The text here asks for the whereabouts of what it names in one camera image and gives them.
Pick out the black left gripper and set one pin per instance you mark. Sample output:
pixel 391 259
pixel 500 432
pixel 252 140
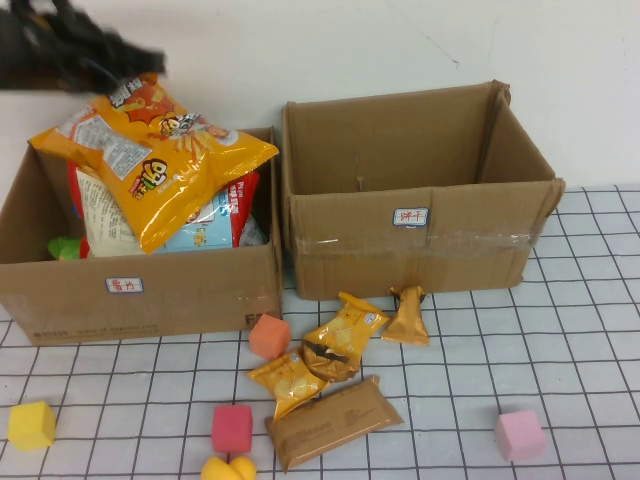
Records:
pixel 45 45

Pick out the large orange chips bag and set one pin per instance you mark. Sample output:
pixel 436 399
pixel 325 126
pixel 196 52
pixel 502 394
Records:
pixel 165 165

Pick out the dark gold brown snack packet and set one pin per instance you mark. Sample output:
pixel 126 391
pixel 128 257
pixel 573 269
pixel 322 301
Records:
pixel 325 369

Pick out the green yellow snack bag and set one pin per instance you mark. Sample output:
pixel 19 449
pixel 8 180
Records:
pixel 65 248

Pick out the white red QR snack bag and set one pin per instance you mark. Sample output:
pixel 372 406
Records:
pixel 252 232

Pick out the small gold wrapped snack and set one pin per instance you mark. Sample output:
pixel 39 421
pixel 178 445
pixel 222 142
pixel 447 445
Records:
pixel 407 320

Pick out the red blue shrimp chips bag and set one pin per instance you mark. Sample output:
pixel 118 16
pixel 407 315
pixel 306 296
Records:
pixel 107 225

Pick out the white label on chips box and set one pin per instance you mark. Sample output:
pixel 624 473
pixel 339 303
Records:
pixel 123 285

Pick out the cardboard box with chips label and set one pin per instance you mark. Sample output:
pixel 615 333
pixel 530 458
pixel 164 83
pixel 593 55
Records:
pixel 175 295

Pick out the cardboard box with taped seam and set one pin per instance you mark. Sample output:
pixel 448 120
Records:
pixel 350 260

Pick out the orange foam cube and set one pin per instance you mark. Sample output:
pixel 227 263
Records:
pixel 269 337

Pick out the white label on taped box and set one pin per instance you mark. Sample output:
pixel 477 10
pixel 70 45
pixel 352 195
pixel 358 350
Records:
pixel 411 218

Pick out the small yellow biscuit packet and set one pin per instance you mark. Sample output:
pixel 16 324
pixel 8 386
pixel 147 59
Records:
pixel 290 385
pixel 352 322

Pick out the red foam cube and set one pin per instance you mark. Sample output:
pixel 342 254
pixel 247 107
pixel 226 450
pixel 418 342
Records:
pixel 231 429

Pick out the yellow foam cube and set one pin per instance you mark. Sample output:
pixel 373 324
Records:
pixel 31 426

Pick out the long brown biscuit package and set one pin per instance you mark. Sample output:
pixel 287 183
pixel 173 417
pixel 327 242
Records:
pixel 330 425

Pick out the yellow rubber toy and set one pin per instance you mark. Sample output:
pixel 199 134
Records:
pixel 230 470

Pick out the white grid tablecloth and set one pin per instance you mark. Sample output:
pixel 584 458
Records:
pixel 500 350

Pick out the light pink foam cube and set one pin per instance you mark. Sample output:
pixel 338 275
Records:
pixel 520 436

